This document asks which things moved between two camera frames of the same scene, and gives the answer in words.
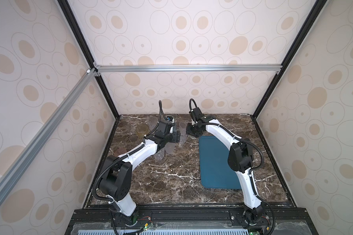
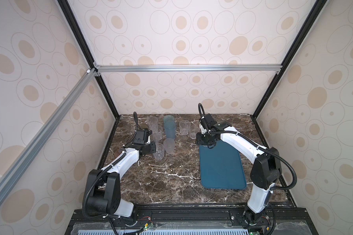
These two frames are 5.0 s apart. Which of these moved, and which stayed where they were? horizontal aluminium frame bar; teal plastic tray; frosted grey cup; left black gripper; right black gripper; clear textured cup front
Moved: right black gripper; left black gripper
Stayed: frosted grey cup; clear textured cup front; horizontal aluminium frame bar; teal plastic tray
